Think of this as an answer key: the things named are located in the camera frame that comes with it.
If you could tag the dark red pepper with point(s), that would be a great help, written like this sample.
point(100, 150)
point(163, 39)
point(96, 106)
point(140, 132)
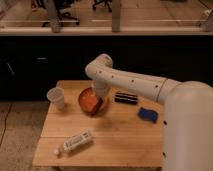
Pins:
point(97, 106)

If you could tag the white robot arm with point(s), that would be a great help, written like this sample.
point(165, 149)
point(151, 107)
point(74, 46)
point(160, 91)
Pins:
point(188, 112)

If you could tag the orange bowl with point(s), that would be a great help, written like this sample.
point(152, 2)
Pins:
point(87, 100)

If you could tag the black rectangular box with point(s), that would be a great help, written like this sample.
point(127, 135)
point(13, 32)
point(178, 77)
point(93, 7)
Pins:
point(126, 98)

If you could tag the blue sponge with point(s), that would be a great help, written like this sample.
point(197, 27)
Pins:
point(148, 114)

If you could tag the wooden table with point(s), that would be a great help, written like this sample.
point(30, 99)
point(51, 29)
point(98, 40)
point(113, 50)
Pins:
point(120, 137)

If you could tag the white plastic bottle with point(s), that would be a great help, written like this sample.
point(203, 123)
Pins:
point(74, 142)

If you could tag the black office chair base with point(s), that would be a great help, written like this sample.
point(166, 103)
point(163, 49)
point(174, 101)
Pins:
point(63, 4)

